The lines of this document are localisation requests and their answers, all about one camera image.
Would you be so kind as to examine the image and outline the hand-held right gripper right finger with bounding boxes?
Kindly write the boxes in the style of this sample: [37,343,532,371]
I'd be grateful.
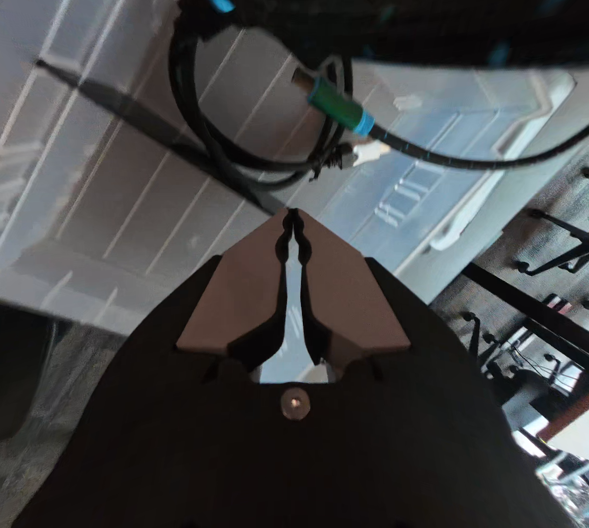
[293,208,412,382]

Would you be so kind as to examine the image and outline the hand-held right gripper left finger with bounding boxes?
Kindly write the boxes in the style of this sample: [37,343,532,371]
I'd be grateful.
[176,208,293,372]

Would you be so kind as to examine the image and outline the black hdmi cable green plugs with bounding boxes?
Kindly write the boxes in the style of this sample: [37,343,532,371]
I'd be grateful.
[198,0,589,171]

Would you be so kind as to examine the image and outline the black metal table leg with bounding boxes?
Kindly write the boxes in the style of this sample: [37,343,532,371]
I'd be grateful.
[460,261,589,368]

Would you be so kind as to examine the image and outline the clear plastic bin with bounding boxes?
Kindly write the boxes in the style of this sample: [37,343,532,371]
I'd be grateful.
[0,0,578,324]

